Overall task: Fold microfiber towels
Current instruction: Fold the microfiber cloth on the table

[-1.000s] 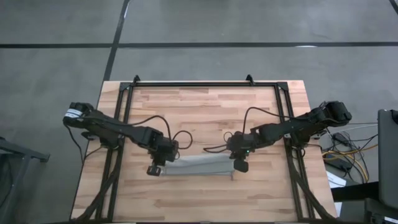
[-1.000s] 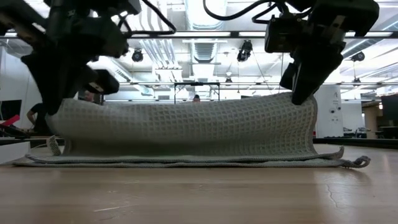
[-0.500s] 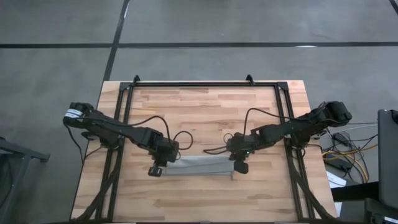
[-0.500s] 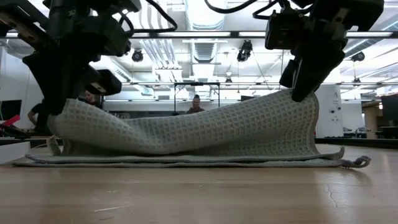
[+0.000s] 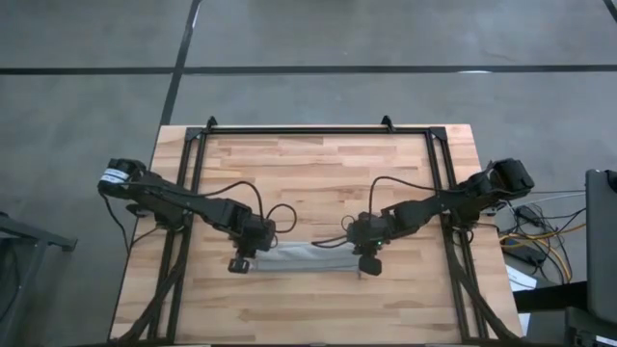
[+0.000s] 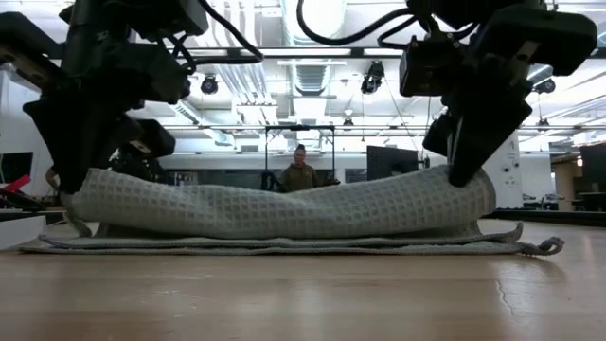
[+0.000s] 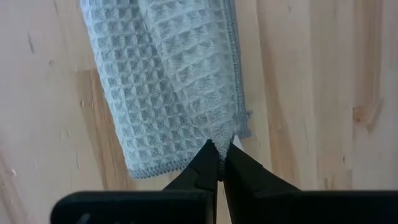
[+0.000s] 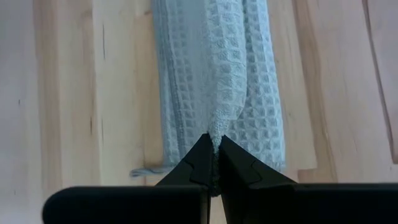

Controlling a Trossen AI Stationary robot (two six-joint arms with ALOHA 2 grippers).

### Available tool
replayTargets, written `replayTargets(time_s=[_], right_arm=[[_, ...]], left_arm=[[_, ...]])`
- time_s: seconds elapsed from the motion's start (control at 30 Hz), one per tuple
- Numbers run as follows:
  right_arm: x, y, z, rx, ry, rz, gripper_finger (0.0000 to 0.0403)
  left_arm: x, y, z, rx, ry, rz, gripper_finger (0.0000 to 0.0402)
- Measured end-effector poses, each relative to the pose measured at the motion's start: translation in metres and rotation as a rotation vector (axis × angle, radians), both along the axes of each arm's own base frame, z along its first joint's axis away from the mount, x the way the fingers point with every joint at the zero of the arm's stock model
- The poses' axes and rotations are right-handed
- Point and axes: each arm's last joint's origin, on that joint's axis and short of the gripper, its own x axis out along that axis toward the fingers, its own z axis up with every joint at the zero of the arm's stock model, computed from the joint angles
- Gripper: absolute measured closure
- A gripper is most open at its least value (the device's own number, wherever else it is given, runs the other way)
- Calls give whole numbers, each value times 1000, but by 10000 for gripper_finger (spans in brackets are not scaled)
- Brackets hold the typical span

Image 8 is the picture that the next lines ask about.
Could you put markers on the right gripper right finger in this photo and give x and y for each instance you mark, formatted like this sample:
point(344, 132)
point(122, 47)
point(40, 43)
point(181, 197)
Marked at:
point(248, 193)

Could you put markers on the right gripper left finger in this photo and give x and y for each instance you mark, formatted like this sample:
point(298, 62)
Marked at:
point(192, 174)

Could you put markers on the light blue waffle towel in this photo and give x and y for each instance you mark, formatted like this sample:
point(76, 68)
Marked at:
point(217, 62)

